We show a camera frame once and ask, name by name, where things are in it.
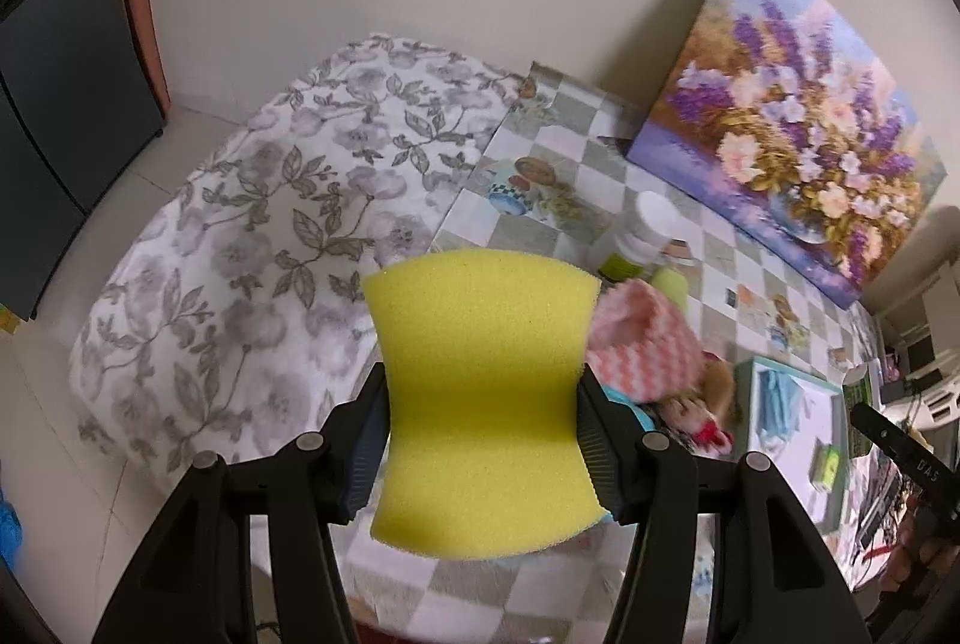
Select dark cabinet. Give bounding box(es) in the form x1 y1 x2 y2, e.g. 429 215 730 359
2 0 164 319

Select checkered patterned tablecloth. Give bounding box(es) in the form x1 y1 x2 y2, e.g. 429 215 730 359
337 64 874 642

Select yellow sponge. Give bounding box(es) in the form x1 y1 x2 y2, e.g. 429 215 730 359
363 249 604 559

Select teal plastic container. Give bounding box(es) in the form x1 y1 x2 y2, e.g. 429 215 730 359
602 387 658 431

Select red pink chenille scrunchies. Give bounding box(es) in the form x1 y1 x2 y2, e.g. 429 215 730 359
677 412 734 459

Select teal shallow box tray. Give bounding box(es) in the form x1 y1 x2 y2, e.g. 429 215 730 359
734 357 851 535

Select blue face mask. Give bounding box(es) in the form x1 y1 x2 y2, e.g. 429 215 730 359
757 368 804 454

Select pink white zigzag towel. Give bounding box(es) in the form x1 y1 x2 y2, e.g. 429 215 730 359
586 280 704 404

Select white green pill bottle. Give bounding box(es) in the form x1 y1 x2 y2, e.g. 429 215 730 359
587 191 680 284

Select floral oil painting canvas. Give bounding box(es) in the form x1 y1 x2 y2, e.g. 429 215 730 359
628 0 946 308

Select grey floral bedsheet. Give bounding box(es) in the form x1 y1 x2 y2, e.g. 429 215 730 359
68 35 521 488

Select green tissue pack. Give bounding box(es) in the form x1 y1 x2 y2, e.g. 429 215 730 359
809 443 841 493

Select beige pink fabric scrunchie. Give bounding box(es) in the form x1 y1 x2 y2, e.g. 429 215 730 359
659 353 736 431

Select person's right hand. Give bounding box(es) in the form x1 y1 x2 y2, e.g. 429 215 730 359
880 495 958 592

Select lime green cloth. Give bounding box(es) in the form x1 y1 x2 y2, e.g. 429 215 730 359
649 267 688 312

